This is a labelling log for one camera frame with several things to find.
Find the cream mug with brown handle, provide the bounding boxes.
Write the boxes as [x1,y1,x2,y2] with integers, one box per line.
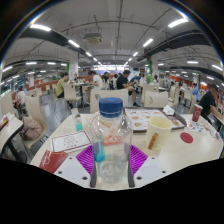
[145,115,173,151]

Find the beige chair with oval hole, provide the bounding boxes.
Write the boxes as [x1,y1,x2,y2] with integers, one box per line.
[143,90,169,109]
[89,88,129,114]

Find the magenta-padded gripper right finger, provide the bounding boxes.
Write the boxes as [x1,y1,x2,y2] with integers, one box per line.
[127,144,168,189]

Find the ceiling strip lights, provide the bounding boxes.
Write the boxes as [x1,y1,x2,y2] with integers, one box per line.
[0,18,224,84]

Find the neighbouring white table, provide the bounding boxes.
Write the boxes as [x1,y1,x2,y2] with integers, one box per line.
[0,113,24,158]

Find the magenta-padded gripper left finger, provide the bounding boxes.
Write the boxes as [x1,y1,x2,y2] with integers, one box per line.
[53,144,98,189]

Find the group of beige chairs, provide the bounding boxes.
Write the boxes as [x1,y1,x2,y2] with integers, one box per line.
[0,79,201,114]

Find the small teal sanitizer bottle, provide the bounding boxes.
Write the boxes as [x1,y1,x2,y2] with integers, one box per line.
[70,107,84,132]

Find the brown food tray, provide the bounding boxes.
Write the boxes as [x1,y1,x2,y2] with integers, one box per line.
[123,107,188,133]

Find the clear blue-capped water bottle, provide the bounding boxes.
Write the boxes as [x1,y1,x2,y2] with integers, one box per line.
[89,97,134,185]

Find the red paper cup white lid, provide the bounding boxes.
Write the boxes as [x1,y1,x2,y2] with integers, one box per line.
[191,103,204,123]

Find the white card with red border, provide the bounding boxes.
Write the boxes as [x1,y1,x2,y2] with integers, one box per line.
[50,129,92,154]

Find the flat round red coaster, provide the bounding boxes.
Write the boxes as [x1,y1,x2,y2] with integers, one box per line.
[179,132,194,144]

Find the clear bag of fries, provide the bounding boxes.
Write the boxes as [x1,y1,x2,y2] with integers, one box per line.
[82,113,98,136]

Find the red pouch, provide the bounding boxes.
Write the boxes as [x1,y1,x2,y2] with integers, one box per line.
[38,149,69,174]

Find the person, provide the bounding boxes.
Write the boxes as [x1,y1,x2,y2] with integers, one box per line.
[55,72,69,99]
[87,70,104,104]
[115,69,141,108]
[16,85,28,108]
[198,83,224,124]

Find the crumpled white napkin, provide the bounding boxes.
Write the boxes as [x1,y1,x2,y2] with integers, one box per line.
[162,104,176,116]

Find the pink backpack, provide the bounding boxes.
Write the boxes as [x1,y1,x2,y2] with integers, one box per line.
[20,115,44,142]

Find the ceiling air conditioner unit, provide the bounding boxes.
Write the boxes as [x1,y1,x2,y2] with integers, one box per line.
[83,32,103,45]

